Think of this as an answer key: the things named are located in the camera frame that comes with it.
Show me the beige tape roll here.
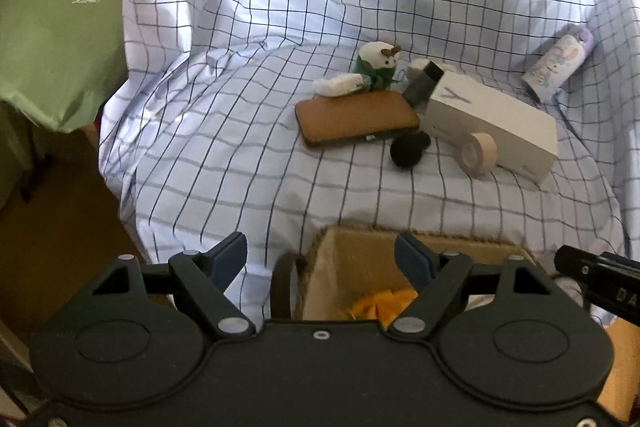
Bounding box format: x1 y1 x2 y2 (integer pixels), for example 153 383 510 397
458 132 498 178

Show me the green white plush toy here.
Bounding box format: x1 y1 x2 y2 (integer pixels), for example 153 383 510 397
352 41 401 91

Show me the white phone box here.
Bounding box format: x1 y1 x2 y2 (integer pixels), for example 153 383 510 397
423 72 558 183

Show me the small white plush piece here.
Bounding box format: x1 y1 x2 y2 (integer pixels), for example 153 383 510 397
312 72 369 98

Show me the brown leather case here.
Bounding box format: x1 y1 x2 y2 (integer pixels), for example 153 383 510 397
294 90 420 146

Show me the blue checked cloth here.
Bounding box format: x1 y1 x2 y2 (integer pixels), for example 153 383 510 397
99 0 639 321

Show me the grey cylinder object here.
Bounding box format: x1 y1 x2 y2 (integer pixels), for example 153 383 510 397
402 58 445 107

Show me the yellow plush toy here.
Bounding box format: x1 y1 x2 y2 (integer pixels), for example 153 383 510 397
349 288 418 329

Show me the purple cartoon bottle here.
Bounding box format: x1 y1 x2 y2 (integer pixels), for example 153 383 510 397
522 25 594 103

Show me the black fuzzy ball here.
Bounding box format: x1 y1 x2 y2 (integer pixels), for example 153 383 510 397
390 131 432 169

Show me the green printed cushion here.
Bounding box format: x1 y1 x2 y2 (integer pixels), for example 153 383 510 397
1 0 128 132

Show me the woven lined basket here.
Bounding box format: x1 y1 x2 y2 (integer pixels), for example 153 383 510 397
271 223 544 322

